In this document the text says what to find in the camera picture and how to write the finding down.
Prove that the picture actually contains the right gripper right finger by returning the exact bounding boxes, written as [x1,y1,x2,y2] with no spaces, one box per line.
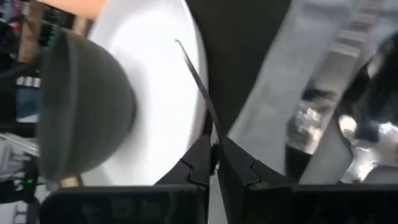
[216,136,295,224]

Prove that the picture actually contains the black bowl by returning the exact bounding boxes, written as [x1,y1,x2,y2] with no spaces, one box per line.
[36,29,137,181]

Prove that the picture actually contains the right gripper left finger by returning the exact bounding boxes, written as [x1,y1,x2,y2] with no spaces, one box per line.
[154,134,216,187]

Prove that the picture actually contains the white round plate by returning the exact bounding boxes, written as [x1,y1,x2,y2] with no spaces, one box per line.
[79,0,208,187]

